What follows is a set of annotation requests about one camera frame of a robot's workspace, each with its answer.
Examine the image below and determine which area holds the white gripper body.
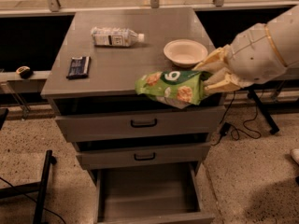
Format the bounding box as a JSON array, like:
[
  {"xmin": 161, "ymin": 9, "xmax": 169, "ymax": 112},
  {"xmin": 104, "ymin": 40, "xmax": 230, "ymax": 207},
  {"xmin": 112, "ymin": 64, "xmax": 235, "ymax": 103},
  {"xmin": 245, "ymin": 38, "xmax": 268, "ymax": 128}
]
[{"xmin": 227, "ymin": 23, "xmax": 287, "ymax": 84}]

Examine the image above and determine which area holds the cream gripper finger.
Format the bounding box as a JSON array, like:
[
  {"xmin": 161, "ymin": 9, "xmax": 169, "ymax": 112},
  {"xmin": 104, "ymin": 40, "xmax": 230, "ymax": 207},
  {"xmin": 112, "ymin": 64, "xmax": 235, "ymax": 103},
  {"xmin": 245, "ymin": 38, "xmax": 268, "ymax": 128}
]
[
  {"xmin": 204, "ymin": 68, "xmax": 241, "ymax": 95},
  {"xmin": 192, "ymin": 45, "xmax": 230, "ymax": 73}
]

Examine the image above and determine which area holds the green rice chip bag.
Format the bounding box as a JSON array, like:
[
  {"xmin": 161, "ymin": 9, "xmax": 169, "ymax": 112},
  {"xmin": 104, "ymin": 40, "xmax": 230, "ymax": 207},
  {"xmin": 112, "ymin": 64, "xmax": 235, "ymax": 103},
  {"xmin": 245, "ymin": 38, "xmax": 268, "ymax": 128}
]
[{"xmin": 135, "ymin": 70, "xmax": 211, "ymax": 109}]

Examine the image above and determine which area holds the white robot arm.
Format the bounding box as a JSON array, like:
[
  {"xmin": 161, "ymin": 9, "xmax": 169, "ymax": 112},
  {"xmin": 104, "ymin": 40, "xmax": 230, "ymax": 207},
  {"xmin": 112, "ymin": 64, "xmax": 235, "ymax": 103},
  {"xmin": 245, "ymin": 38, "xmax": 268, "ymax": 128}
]
[{"xmin": 194, "ymin": 6, "xmax": 299, "ymax": 95}]

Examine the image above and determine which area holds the grey middle drawer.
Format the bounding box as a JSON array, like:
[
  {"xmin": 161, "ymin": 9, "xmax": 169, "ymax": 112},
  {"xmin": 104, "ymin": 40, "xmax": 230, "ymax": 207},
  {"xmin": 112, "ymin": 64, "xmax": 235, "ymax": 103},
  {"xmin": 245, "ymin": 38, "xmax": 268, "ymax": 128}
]
[{"xmin": 77, "ymin": 143, "xmax": 210, "ymax": 170}]

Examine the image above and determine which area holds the grey drawer cabinet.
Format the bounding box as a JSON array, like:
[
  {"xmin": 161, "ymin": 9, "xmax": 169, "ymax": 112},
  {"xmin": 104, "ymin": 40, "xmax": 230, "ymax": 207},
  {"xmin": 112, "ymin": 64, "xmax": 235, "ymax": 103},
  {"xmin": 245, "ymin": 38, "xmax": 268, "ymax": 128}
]
[{"xmin": 41, "ymin": 8, "xmax": 224, "ymax": 182}]

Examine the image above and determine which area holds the grey open bottom drawer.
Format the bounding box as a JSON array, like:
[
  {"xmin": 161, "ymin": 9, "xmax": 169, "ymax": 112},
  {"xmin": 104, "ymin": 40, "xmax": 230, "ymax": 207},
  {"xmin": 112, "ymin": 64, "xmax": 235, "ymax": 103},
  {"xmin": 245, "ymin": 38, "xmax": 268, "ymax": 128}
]
[{"xmin": 94, "ymin": 162, "xmax": 215, "ymax": 224}]

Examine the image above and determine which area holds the grey top drawer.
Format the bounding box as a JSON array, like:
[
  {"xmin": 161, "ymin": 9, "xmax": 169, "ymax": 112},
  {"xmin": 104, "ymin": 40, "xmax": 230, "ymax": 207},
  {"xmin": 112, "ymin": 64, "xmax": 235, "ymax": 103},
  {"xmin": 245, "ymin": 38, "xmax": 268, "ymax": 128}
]
[{"xmin": 56, "ymin": 105, "xmax": 224, "ymax": 142}]

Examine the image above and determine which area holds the black table leg stand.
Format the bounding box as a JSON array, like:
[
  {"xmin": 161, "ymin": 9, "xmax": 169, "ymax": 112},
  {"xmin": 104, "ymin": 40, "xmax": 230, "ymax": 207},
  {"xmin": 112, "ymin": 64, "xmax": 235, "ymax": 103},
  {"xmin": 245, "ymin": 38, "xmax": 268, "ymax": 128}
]
[{"xmin": 248, "ymin": 87, "xmax": 279, "ymax": 134}]

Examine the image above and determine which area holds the white paper bowl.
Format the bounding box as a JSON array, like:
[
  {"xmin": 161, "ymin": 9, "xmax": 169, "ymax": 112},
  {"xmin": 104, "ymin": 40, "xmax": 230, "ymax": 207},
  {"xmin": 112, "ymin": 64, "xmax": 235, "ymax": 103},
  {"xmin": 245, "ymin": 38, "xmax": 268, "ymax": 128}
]
[{"xmin": 164, "ymin": 39, "xmax": 208, "ymax": 68}]

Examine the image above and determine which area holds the white shoe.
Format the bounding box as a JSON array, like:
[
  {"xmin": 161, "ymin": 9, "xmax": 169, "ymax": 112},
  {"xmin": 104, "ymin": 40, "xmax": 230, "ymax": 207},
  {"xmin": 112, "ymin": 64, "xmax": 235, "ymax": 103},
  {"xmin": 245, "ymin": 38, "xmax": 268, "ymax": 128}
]
[{"xmin": 291, "ymin": 148, "xmax": 299, "ymax": 165}]

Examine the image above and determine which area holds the clear plastic water bottle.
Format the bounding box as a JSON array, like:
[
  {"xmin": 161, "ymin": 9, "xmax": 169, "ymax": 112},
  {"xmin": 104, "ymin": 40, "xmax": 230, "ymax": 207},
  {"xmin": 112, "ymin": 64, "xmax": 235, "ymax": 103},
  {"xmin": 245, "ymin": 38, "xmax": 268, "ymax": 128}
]
[{"xmin": 91, "ymin": 27, "xmax": 145, "ymax": 48}]

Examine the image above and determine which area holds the dark blue snack bar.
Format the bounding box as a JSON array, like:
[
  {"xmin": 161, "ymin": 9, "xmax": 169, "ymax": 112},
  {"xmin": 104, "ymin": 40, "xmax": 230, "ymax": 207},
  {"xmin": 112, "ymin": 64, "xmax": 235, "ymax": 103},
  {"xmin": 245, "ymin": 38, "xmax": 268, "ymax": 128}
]
[{"xmin": 66, "ymin": 56, "xmax": 91, "ymax": 79}]

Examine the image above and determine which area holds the black yellow tape measure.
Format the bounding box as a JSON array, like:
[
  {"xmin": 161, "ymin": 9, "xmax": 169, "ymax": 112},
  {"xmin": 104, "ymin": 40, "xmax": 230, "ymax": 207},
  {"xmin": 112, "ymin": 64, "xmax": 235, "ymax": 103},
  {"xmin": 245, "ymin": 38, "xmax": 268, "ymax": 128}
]
[{"xmin": 16, "ymin": 66, "xmax": 34, "ymax": 79}]

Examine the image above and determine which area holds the black floor cable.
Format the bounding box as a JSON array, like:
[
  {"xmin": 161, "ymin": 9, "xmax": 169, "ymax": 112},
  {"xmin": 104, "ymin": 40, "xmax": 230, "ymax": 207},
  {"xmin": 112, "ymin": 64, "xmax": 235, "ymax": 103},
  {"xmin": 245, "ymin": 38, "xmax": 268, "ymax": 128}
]
[{"xmin": 0, "ymin": 175, "xmax": 67, "ymax": 224}]

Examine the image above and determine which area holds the black chair frame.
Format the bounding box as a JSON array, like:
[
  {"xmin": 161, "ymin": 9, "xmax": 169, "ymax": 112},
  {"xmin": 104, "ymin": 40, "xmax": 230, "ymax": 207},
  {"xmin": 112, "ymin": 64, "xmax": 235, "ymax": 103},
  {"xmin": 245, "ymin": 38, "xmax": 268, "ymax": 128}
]
[{"xmin": 0, "ymin": 107, "xmax": 58, "ymax": 224}]

